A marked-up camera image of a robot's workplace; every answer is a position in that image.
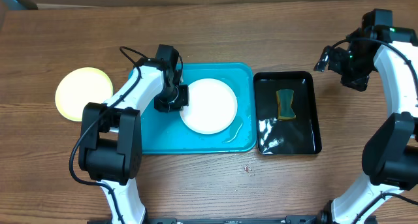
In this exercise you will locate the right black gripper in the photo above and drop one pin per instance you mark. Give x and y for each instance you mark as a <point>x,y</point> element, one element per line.
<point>360,83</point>

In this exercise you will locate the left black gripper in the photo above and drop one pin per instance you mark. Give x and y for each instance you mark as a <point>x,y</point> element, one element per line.
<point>184,101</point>

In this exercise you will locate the white plate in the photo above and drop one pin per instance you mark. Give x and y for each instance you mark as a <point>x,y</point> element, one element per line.
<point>212,106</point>

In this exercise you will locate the green yellow sponge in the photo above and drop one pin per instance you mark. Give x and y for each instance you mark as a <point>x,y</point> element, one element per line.
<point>284,99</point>

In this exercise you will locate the yellow plate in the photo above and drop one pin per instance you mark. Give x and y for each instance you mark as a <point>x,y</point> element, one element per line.
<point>79,88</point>

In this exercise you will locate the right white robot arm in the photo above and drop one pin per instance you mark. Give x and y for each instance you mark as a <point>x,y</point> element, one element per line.
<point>389,164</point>

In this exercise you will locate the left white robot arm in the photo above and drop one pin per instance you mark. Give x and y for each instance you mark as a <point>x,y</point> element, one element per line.
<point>109,151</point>

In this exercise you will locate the teal plastic tray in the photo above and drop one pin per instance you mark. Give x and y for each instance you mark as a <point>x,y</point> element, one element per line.
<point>166,133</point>

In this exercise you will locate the black rectangular water tray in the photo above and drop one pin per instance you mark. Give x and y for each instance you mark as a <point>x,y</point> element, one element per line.
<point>285,137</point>

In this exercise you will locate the small crumb debris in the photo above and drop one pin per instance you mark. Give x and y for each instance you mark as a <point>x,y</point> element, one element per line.
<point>248,170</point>

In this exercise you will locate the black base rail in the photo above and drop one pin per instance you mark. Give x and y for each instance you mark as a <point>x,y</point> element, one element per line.
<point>291,219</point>

